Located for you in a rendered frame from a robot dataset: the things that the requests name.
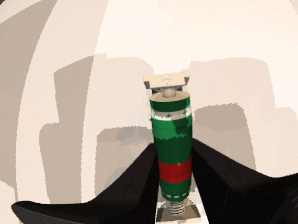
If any green and red battery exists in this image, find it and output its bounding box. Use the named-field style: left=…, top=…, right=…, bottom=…
left=149, top=88, right=193, bottom=202

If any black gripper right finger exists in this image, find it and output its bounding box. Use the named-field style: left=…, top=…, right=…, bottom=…
left=192, top=139, right=298, bottom=224

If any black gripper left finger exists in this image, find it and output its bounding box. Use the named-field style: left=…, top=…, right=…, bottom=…
left=11, top=143, right=160, bottom=224

